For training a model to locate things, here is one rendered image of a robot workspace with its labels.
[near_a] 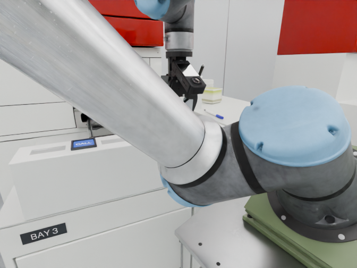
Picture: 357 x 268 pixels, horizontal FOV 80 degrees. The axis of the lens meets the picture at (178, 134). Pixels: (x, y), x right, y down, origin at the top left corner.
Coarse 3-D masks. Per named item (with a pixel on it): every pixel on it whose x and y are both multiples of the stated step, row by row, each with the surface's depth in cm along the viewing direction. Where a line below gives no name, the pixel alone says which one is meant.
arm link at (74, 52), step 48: (0, 0) 13; (48, 0) 15; (0, 48) 15; (48, 48) 16; (96, 48) 17; (96, 96) 19; (144, 96) 21; (144, 144) 24; (192, 144) 26; (192, 192) 31; (240, 192) 30
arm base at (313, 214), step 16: (352, 176) 29; (288, 192) 33; (336, 192) 29; (352, 192) 31; (288, 208) 37; (304, 208) 34; (320, 208) 32; (336, 208) 31; (352, 208) 32; (320, 224) 34; (336, 224) 33; (352, 224) 34
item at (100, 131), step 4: (92, 120) 96; (92, 124) 89; (96, 124) 90; (92, 128) 84; (96, 128) 84; (100, 128) 85; (104, 128) 85; (92, 132) 79; (96, 132) 79; (100, 132) 79; (104, 132) 79; (108, 132) 79; (112, 132) 79
